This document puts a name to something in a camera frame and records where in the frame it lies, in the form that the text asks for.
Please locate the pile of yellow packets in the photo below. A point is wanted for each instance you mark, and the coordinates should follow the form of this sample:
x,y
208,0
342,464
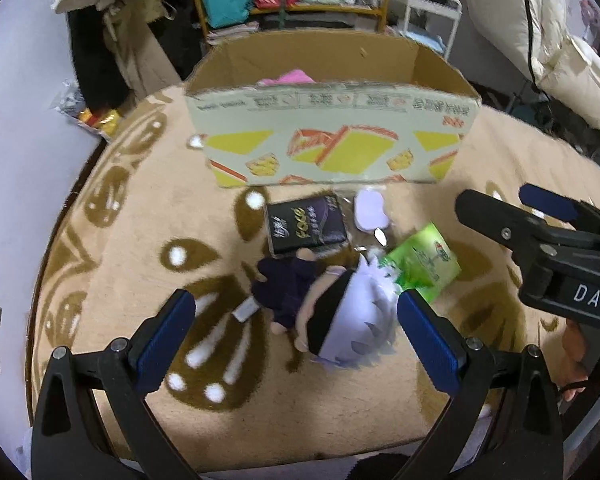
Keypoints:
x,y
92,115

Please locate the pale pink plush toy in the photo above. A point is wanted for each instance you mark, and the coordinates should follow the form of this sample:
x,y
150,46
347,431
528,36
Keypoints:
x,y
297,76

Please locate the purple bean-shaped pad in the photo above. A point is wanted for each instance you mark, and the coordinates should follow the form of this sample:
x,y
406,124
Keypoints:
x,y
370,207

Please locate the printed cardboard box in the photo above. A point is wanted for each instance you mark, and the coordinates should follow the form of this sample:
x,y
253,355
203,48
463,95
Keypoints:
x,y
330,150

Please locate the black hanging coat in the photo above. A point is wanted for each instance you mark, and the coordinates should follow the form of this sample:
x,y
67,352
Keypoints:
x,y
95,60

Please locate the white trolley cart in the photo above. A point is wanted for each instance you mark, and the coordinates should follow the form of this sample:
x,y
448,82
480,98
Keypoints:
x,y
432,15

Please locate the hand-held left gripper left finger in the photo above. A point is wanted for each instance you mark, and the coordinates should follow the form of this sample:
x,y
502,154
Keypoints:
x,y
165,342

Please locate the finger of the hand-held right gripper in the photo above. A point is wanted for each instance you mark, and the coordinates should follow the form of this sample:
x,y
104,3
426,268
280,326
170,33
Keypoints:
x,y
490,212
550,201

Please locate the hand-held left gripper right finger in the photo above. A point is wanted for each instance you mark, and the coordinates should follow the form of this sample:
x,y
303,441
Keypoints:
x,y
427,347

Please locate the person's right hand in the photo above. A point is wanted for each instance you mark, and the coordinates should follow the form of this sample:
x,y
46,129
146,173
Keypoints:
x,y
572,355

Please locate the white bedding pile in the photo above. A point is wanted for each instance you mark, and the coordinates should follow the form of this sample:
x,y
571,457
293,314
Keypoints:
x,y
555,35

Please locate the white-haired plush doll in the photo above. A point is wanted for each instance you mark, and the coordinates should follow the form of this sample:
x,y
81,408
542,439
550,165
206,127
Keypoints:
x,y
350,310

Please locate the pink plush bear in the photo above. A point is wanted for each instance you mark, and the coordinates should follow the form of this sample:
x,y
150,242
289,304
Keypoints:
x,y
269,81

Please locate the green tissue pack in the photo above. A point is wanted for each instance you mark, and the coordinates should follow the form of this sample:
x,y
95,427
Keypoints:
x,y
425,260

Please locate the black tissue pack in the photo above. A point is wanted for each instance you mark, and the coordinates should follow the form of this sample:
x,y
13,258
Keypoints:
x,y
305,225

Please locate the beige hanging coat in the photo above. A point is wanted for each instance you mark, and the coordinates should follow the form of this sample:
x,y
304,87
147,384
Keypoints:
x,y
145,45

